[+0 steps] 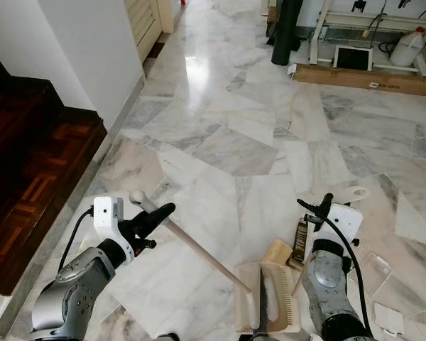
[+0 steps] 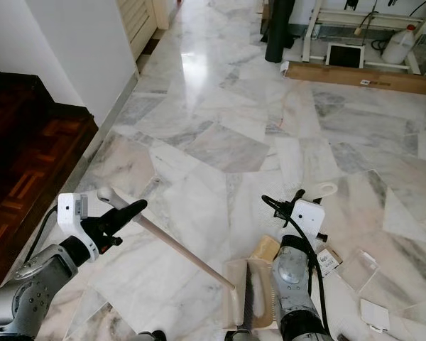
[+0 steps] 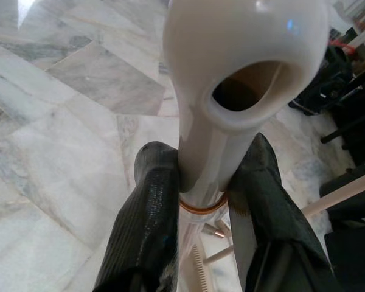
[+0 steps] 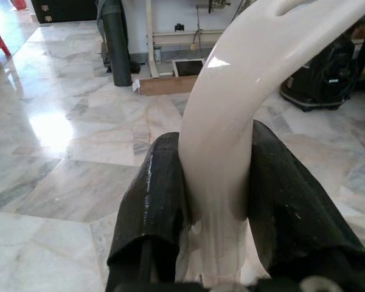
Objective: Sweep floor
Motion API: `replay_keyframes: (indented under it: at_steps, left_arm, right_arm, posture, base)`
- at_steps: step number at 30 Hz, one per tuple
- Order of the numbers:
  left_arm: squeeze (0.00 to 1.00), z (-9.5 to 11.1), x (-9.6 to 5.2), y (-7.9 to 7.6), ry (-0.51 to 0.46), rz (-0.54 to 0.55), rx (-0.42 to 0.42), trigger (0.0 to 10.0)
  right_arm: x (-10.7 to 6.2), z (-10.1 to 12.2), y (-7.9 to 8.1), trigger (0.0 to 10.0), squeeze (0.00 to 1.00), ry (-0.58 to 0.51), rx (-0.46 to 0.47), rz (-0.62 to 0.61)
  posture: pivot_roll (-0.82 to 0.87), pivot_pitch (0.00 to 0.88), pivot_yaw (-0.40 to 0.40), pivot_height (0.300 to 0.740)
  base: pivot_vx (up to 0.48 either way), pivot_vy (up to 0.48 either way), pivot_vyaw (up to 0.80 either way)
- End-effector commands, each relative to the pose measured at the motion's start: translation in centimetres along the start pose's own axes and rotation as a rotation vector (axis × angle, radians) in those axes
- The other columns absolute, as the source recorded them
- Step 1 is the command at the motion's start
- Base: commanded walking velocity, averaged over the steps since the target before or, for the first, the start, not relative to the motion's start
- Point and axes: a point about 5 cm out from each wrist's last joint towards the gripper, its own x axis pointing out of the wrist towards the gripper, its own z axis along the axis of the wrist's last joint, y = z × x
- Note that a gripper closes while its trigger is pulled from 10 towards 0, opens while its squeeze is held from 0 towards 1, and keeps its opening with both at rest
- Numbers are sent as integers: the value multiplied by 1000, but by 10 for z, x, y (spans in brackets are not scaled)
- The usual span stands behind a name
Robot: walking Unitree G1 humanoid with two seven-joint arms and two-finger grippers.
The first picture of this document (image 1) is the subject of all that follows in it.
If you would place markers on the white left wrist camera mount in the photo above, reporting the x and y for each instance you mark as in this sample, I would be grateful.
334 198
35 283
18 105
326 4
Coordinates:
106 213

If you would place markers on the beige louvred wooden door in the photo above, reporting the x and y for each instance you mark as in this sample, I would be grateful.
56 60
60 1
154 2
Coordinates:
145 25

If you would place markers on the long brown cardboard box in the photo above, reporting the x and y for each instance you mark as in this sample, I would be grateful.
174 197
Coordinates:
369 80

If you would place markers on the white plastic jug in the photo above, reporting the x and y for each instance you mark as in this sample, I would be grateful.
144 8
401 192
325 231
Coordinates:
406 50

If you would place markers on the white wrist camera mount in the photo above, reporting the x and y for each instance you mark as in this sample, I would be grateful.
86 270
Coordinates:
106 213
346 220

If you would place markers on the white metal shelf frame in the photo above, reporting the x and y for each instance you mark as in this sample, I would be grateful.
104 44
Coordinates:
355 20

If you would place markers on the dark wooden parquet stairs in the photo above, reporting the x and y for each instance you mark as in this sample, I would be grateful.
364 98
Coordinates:
35 185

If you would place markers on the clear plastic sheet piece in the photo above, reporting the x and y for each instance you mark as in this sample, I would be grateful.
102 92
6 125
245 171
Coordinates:
376 270

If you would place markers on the black rolled mat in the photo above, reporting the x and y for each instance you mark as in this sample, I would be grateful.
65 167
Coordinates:
286 32

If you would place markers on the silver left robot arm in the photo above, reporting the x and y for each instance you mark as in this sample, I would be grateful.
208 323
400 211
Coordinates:
71 291

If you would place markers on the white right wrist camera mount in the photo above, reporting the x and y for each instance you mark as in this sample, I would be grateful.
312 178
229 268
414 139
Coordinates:
346 220

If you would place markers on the white-framed black panel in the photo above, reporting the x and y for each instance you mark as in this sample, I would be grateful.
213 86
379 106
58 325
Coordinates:
353 58

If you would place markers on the dark robot left foot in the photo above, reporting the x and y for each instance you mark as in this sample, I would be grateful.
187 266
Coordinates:
167 337

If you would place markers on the white square plastic piece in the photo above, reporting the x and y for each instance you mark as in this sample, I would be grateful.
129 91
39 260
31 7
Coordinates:
389 320

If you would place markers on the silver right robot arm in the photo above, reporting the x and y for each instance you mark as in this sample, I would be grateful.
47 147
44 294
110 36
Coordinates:
326 278

